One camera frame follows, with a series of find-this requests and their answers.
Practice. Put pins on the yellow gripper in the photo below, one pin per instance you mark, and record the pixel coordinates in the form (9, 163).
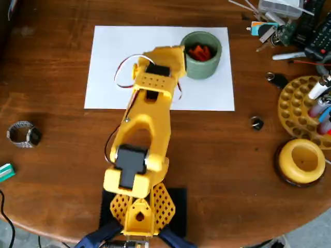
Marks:
(172, 57)

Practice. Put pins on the orange 3D-printed object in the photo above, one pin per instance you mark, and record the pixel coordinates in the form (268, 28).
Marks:
(199, 53)

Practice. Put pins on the yellow 3D-printed robot arm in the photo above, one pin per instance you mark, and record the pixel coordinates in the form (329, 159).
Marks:
(147, 124)

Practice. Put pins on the yellow perforated robot base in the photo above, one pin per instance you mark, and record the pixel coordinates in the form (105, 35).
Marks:
(165, 206)

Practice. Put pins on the green ribbed cup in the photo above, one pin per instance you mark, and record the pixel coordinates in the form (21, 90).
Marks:
(204, 71)

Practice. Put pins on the white paper sheet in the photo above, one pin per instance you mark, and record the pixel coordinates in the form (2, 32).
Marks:
(207, 95)

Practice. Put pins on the teal orange card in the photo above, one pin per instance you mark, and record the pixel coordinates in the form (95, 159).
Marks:
(255, 29)

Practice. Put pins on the white plastic sticks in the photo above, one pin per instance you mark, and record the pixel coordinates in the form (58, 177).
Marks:
(243, 5)

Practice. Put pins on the bunch of metal keys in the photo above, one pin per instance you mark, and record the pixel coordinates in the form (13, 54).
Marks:
(267, 34)

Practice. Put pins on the small black binder clip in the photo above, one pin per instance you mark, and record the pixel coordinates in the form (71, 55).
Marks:
(256, 123)

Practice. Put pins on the silver metal cylinder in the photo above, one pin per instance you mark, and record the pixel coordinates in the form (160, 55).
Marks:
(274, 17)

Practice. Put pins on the white grey marker pen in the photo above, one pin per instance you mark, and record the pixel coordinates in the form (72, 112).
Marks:
(287, 56)

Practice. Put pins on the green circuit board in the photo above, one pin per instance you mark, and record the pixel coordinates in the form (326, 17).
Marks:
(287, 33)

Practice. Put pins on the clear plastic box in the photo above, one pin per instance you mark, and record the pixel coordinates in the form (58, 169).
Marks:
(279, 7)

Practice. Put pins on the yellow honeycomb pen holder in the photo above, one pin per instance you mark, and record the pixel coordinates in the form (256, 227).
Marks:
(292, 103)

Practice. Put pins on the slim black remote control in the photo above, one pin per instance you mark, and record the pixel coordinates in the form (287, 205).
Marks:
(307, 23)

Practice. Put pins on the wide black remote control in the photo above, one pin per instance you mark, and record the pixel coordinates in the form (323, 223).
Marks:
(319, 38)

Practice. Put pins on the white marker with black tip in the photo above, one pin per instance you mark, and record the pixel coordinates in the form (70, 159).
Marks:
(316, 90)

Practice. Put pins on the grey tube loop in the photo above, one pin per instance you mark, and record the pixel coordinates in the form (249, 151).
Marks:
(322, 70)

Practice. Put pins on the pink capped pen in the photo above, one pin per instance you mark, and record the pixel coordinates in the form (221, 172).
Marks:
(316, 109)

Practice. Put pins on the yellow round bowl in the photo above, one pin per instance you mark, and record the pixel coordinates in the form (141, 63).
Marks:
(287, 160)

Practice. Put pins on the blue pen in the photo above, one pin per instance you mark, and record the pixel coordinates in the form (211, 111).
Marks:
(325, 115)

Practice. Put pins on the red pen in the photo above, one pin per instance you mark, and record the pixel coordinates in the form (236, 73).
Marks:
(323, 127)

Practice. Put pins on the black base mat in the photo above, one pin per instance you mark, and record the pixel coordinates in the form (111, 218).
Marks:
(179, 222)

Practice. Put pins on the metal band wristwatch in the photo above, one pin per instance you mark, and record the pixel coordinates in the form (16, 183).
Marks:
(33, 136)

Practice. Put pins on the blue clamp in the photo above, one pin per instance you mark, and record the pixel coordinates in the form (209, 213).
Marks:
(173, 239)
(95, 236)

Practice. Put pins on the green white small box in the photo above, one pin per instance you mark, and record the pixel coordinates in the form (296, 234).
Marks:
(6, 172)

